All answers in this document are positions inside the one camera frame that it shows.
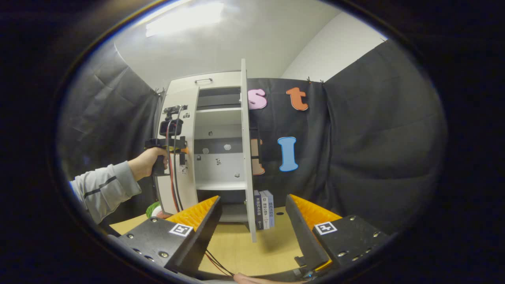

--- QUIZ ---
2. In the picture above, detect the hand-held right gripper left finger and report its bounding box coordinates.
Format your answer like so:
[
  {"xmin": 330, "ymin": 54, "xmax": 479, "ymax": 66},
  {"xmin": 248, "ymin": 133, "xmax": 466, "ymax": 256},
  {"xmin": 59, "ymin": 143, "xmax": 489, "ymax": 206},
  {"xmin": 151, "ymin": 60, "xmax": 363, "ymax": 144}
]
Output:
[{"xmin": 107, "ymin": 195, "xmax": 224, "ymax": 278}]

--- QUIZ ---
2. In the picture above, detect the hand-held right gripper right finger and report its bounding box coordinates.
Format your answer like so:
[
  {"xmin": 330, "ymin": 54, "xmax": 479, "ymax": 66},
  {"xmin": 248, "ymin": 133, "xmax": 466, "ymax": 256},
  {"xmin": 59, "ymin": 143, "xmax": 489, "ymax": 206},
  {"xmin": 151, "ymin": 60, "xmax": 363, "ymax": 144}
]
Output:
[{"xmin": 285, "ymin": 194, "xmax": 395, "ymax": 273}]

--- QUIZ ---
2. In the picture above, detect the camera sticker shoe cabinet door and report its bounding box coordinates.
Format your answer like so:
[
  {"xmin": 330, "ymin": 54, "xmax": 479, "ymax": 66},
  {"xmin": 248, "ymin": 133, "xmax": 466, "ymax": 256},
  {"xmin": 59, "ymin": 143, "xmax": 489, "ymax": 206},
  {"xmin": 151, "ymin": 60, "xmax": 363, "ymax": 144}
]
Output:
[{"xmin": 154, "ymin": 86, "xmax": 200, "ymax": 215}]

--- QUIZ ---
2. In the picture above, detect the white double-door shoe cabinet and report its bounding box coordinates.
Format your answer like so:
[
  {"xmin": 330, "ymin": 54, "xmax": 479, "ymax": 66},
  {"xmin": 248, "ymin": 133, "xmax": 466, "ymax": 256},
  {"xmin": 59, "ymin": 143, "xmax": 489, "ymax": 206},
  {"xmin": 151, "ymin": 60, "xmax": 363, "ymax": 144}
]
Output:
[{"xmin": 156, "ymin": 71, "xmax": 253, "ymax": 223}]

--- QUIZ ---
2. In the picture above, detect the headphone sticker shoe cabinet door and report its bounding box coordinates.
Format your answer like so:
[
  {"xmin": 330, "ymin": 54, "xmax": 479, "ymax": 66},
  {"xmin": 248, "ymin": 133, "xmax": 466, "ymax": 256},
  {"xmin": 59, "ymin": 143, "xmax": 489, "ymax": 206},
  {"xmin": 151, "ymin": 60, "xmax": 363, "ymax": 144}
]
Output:
[{"xmin": 240, "ymin": 58, "xmax": 262, "ymax": 243}]

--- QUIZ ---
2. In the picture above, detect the white cabinet drawer front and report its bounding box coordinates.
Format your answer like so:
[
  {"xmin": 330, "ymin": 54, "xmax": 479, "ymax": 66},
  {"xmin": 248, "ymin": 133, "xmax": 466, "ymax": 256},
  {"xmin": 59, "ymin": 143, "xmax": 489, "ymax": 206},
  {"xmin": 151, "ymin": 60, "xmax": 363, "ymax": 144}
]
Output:
[{"xmin": 166, "ymin": 71, "xmax": 242, "ymax": 95}]

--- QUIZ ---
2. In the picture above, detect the pale blue book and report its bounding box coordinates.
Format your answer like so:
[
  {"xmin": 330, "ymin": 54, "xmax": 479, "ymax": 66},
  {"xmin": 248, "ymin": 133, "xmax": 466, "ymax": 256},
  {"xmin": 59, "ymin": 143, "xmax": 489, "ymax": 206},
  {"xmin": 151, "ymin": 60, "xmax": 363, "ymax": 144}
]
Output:
[{"xmin": 264, "ymin": 190, "xmax": 275, "ymax": 228}]

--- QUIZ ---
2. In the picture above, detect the dark grey book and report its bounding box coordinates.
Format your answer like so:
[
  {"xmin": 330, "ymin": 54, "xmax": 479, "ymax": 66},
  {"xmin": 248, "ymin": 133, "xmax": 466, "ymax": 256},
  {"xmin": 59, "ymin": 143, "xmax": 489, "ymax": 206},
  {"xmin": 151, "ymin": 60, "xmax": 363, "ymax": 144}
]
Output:
[{"xmin": 254, "ymin": 190, "xmax": 264, "ymax": 230}]

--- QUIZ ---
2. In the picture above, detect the green and pink item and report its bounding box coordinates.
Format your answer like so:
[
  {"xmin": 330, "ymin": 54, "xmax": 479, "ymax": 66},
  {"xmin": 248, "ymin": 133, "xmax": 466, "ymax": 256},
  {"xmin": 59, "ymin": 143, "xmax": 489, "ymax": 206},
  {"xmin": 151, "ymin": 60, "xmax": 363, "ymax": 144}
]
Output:
[{"xmin": 145, "ymin": 201, "xmax": 172, "ymax": 220}]

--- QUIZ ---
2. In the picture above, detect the black backdrop cloth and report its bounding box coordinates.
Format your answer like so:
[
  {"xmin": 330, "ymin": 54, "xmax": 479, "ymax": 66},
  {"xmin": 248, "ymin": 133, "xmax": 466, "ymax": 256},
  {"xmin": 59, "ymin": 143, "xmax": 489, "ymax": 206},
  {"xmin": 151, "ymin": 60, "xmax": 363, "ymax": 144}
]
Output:
[{"xmin": 57, "ymin": 39, "xmax": 448, "ymax": 237}]

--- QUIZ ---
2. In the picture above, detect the right gripper cable bundle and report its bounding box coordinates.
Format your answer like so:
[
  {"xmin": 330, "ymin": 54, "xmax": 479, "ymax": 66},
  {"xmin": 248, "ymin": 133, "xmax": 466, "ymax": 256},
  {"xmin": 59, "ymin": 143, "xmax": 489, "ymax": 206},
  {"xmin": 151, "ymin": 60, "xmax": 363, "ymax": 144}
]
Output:
[{"xmin": 204, "ymin": 250, "xmax": 236, "ymax": 277}]

